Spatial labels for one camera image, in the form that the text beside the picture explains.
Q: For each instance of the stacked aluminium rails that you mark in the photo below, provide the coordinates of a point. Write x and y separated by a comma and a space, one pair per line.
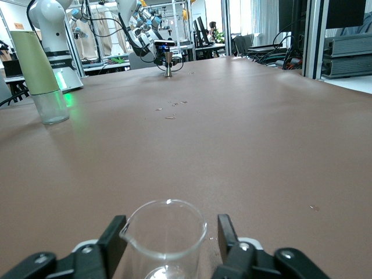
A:
348, 55

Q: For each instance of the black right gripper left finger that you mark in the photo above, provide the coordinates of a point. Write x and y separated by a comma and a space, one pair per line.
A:
113, 247

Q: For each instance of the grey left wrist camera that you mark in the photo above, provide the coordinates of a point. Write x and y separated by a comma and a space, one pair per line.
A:
164, 43

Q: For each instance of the aluminium frame post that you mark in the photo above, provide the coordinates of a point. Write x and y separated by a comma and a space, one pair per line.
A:
226, 26
314, 37

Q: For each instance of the clear glass measuring beaker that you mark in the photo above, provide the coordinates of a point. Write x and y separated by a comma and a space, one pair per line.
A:
162, 232

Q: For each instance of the grey blue-jointed robot arm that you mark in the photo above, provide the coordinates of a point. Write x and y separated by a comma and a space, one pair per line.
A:
148, 20
79, 23

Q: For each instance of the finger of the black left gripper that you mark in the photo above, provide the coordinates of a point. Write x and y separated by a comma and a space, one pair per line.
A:
158, 60
176, 61

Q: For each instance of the black Huawei monitor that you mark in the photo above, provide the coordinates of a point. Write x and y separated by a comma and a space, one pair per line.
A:
293, 17

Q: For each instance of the yellow hard hat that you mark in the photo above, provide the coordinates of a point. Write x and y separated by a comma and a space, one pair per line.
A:
186, 14

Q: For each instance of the blue jacket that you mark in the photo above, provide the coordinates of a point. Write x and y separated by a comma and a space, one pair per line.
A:
357, 26

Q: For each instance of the green plastic tool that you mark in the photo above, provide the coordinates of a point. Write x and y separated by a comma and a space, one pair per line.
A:
117, 60

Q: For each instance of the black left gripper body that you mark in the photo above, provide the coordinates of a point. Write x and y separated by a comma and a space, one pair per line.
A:
166, 50

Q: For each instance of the green potted plant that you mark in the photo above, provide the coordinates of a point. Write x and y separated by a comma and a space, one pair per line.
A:
219, 36

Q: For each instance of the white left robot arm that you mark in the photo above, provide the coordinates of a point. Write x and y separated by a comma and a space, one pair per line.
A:
55, 43

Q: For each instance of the green sleeved glass shaker bottle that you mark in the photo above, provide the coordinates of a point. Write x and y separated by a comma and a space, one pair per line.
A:
35, 67

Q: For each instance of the black desk monitor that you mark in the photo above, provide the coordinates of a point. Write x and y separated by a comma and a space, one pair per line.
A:
200, 32

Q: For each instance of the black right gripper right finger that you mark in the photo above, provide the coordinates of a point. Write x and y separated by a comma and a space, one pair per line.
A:
232, 255

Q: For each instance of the brown table mat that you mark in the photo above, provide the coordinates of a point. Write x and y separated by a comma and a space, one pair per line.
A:
203, 145

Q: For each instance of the steel double jigger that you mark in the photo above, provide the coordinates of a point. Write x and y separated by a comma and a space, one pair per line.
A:
168, 67

